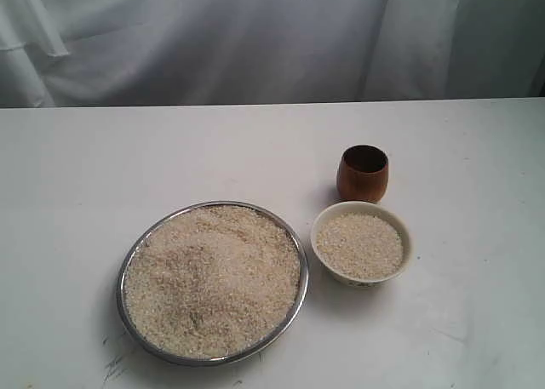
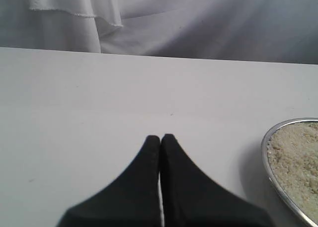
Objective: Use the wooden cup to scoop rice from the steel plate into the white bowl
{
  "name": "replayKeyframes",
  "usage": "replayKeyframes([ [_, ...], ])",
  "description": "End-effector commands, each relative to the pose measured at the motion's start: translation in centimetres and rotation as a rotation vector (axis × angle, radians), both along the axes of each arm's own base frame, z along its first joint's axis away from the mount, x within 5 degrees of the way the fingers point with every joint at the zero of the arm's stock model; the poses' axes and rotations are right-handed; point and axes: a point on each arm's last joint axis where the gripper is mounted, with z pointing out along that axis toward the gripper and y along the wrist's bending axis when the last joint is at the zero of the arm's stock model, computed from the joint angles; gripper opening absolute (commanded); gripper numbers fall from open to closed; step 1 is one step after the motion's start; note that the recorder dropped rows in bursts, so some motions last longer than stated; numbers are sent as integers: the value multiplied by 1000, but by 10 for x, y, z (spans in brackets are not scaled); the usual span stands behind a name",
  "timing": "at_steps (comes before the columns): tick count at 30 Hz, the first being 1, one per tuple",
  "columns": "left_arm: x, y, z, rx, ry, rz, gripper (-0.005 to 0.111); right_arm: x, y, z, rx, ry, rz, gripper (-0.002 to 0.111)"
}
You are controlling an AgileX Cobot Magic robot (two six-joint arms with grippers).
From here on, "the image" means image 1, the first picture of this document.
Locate large steel rice plate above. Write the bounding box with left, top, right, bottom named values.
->
left=116, top=201, right=308, bottom=367

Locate white ceramic rice bowl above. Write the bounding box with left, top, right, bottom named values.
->
left=310, top=201, right=412, bottom=287

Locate white backdrop cloth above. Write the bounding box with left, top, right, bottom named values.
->
left=1, top=0, right=544, bottom=107

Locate brown wooden cup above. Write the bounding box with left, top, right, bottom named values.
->
left=336, top=145, right=389, bottom=203

